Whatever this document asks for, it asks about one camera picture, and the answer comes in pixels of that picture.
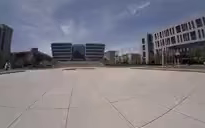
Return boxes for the low pale buildings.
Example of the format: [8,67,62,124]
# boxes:
[104,50,143,65]

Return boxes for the wide stone steps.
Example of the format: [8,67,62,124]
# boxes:
[53,60,106,69]

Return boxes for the glass building with striped wings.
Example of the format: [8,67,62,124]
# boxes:
[50,42,106,62]

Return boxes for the pale stone paved plaza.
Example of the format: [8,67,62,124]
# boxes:
[0,67,205,128]

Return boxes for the row of trees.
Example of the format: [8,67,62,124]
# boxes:
[0,49,53,70]

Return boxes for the white building with dark windows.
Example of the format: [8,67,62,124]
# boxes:
[141,13,205,66]

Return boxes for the person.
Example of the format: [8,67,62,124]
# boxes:
[4,60,12,71]

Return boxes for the low dark kerb strip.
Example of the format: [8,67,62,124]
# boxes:
[0,68,27,76]

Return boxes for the dark tall building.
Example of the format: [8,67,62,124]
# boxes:
[0,21,14,54]

